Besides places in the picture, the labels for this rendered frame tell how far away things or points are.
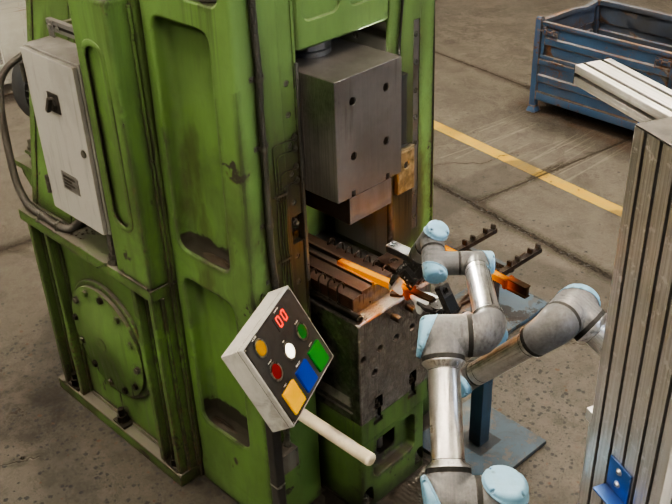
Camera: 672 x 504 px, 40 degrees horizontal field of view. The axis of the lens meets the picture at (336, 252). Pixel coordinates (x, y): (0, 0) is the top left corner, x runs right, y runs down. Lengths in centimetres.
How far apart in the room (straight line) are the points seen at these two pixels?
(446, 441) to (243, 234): 93
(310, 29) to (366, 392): 129
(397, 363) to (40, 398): 184
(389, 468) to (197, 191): 135
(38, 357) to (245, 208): 218
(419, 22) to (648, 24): 425
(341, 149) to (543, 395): 189
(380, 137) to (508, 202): 293
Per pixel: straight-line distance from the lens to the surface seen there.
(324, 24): 281
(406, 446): 373
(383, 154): 294
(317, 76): 274
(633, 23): 731
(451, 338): 242
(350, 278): 317
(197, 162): 299
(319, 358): 279
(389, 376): 334
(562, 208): 574
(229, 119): 268
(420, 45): 319
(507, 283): 322
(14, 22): 792
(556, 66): 685
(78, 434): 422
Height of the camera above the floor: 272
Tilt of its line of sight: 31 degrees down
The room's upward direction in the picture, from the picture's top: 2 degrees counter-clockwise
